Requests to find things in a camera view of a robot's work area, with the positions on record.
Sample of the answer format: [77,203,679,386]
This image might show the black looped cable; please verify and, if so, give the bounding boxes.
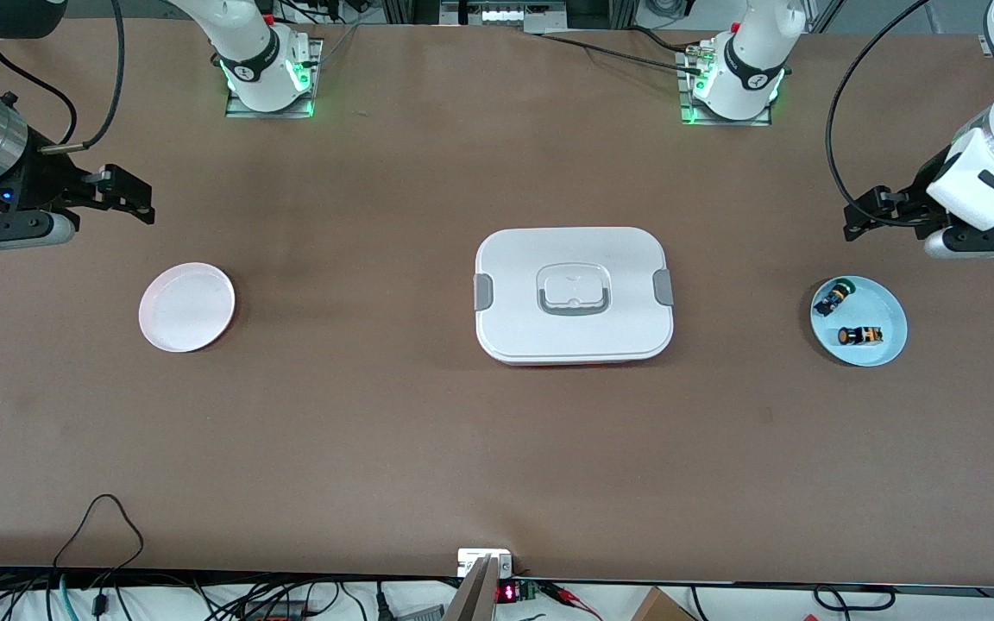
[53,493,146,587]

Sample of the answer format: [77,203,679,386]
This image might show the grey device with white strip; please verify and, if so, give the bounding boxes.
[439,0,569,34]

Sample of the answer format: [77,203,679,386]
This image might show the small white mount block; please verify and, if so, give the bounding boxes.
[457,549,513,579]

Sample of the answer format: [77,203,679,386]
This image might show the pink round plate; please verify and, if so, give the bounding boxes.
[138,262,236,354]

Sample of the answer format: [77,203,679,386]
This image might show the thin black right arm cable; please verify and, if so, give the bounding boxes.
[0,39,79,144]

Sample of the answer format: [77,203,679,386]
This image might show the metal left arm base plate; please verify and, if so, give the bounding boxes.
[676,47,772,127]

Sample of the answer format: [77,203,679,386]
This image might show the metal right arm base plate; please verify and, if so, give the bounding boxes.
[225,39,324,119]

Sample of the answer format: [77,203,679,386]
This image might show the grey metal bar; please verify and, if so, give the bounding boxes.
[445,556,500,621]

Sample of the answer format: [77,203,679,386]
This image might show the black cable on table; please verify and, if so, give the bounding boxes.
[532,30,709,77]

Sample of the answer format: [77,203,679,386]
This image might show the red clip leads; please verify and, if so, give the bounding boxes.
[540,581,603,618]

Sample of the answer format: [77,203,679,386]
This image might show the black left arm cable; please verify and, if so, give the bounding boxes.
[825,0,934,229]

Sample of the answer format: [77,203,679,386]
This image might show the white lunch box grey clips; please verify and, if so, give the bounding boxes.
[473,227,676,366]

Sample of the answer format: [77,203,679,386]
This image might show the brown cardboard box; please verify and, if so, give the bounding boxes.
[631,586,696,621]

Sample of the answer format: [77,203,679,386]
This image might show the green black switch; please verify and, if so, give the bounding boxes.
[814,278,859,317]

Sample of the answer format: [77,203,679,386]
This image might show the light blue round plate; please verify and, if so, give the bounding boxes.
[809,275,909,367]

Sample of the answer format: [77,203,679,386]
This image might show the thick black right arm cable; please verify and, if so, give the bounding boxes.
[40,0,126,154]

